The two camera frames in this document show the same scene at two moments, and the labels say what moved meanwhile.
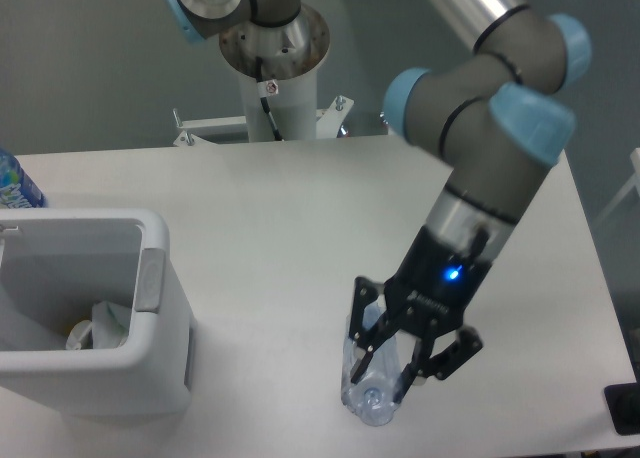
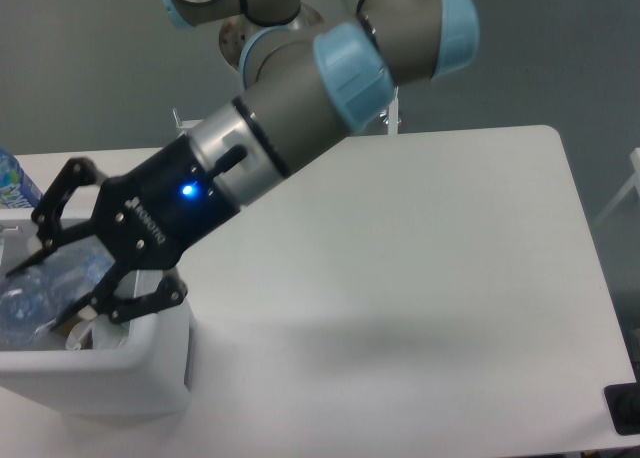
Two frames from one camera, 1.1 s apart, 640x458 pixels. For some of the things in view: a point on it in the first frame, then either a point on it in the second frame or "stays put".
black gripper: [431, 288] → [146, 216]
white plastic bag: [111, 324] stays put
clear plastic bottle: [372, 396] → [34, 296]
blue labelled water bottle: [17, 189] stays put
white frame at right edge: [635, 183] stays put
